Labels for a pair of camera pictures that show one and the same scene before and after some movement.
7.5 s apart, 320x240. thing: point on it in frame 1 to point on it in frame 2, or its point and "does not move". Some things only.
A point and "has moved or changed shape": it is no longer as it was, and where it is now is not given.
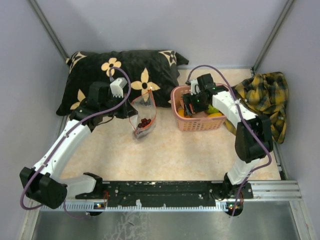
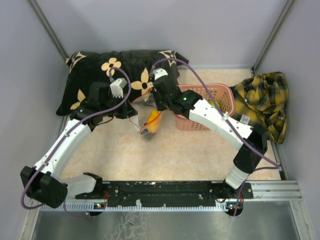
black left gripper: [125, 111] does not move
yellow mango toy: [215, 114] has moved or changed shape
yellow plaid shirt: [266, 94] does not move
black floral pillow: [155, 70] does not move
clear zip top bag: [142, 114] does not move
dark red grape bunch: [144, 122] to [146, 134]
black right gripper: [188, 99] to [159, 107]
